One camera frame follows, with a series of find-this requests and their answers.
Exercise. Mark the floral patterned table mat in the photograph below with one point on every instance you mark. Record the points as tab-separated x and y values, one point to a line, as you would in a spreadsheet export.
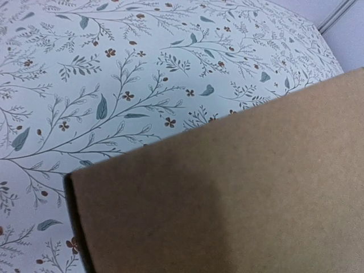
83	81

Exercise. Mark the brown cardboard box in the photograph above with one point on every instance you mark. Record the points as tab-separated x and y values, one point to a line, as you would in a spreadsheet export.
276	188

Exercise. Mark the right aluminium frame post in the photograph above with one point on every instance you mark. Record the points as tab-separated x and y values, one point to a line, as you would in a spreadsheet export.
343	14

